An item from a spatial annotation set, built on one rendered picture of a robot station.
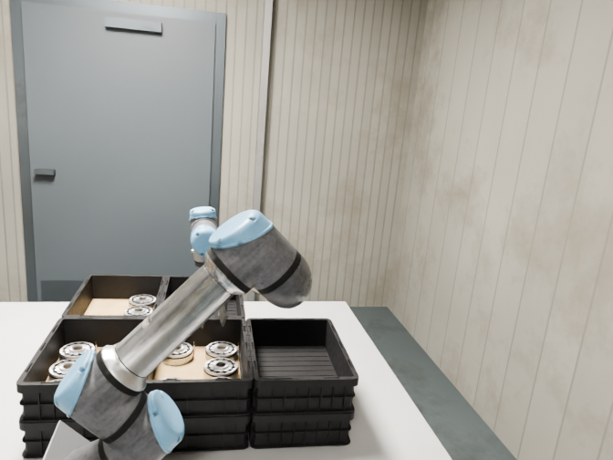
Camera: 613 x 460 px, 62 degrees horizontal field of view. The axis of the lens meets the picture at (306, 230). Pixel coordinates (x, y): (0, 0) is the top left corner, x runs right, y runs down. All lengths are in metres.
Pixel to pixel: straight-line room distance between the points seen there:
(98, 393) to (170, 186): 2.87
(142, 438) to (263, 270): 0.40
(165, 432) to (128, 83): 2.96
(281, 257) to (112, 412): 0.43
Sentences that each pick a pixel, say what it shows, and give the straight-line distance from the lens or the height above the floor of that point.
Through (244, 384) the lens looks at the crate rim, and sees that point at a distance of 1.46.
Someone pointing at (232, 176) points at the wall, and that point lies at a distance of 3.87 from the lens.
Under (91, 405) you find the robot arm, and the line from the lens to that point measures 1.08.
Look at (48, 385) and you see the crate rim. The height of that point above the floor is 0.93.
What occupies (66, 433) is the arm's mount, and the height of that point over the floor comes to 0.94.
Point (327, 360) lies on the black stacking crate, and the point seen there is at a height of 0.83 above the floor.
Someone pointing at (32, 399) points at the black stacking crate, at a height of 0.88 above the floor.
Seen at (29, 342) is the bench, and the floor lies 0.70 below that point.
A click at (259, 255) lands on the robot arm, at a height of 1.39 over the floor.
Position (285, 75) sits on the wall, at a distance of 3.86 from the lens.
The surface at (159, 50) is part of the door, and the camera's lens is 3.77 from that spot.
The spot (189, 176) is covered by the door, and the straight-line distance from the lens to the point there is 3.81.
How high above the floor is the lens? 1.69
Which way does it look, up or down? 15 degrees down
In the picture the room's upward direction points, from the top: 5 degrees clockwise
